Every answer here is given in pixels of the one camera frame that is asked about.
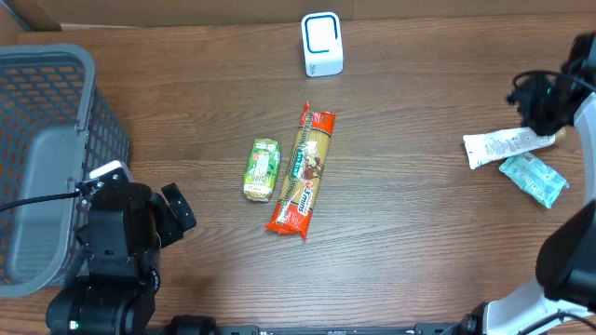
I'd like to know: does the teal snack packet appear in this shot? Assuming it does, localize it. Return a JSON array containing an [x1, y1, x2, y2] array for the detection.
[[499, 153, 569, 208]]

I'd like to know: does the white Pantene tube gold cap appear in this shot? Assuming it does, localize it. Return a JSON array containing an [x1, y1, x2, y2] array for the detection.
[[462, 127, 566, 169]]

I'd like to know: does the green yellow snack bar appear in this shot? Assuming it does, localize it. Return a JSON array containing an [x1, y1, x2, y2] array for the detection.
[[243, 139, 281, 203]]

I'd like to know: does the spaghetti pack with red ends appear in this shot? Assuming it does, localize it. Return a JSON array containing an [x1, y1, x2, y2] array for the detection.
[[264, 102, 335, 239]]

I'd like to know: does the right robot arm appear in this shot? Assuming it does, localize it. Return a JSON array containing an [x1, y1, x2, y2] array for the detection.
[[414, 33, 595, 335]]

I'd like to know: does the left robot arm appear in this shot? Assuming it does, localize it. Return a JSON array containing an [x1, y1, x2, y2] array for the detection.
[[46, 182, 196, 334]]

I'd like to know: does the white barcode scanner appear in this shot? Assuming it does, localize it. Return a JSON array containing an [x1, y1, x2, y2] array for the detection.
[[301, 11, 344, 77]]

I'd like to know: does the grey plastic basket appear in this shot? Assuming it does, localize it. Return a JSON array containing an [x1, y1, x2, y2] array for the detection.
[[1, 44, 130, 298]]

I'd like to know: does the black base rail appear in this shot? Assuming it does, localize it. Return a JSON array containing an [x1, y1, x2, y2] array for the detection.
[[157, 323, 467, 335]]

